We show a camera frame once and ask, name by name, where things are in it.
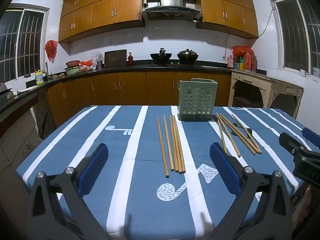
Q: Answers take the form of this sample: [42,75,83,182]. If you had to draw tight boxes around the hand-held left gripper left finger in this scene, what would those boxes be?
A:
[26,143,118,240]

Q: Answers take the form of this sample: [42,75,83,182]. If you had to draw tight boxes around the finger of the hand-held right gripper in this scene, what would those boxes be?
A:
[279,132,313,161]
[302,127,320,146]

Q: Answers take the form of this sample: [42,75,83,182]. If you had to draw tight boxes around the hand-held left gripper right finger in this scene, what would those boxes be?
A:
[209,142,293,240]

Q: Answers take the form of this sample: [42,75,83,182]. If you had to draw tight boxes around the green perforated chopstick holder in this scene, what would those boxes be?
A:
[177,78,218,122]

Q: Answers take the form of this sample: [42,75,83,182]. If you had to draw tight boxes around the blue white striped tablecloth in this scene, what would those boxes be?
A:
[16,105,313,240]

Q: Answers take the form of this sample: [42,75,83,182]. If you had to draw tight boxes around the beige wooden side table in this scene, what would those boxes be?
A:
[228,69,304,120]

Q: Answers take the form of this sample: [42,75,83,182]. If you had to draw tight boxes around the wooden stool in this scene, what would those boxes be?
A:
[232,96,250,108]

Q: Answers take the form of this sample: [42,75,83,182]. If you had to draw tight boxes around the wooden base cabinets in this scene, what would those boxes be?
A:
[46,70,232,128]

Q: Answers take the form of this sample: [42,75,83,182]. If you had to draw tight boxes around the green basin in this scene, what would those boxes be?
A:
[64,66,82,76]

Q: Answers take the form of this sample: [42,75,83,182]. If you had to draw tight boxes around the barred window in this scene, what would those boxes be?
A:
[274,0,320,74]
[0,8,47,83]

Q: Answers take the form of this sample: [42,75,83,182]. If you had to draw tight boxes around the red and white plastic bags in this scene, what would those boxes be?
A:
[80,60,98,71]

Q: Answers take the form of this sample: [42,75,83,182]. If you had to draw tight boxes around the white cloth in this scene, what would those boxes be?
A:
[17,85,40,93]

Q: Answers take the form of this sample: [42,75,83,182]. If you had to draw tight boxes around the gas stove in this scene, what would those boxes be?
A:
[149,62,203,67]

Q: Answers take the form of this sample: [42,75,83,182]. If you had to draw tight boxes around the dark cutting board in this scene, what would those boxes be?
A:
[104,49,127,68]

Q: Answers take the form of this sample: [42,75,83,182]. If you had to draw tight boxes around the dark pot with lid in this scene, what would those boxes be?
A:
[177,49,199,64]

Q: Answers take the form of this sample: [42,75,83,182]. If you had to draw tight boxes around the black wok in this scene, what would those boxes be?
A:
[150,48,173,64]

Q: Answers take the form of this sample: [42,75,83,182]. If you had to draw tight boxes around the red hanging plastic bag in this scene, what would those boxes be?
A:
[45,40,58,63]

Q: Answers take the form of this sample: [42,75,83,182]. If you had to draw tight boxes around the wall cable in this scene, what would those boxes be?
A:
[222,9,275,60]

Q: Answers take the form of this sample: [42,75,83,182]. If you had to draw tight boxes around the wooden wall cabinets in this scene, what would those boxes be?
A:
[59,0,259,43]

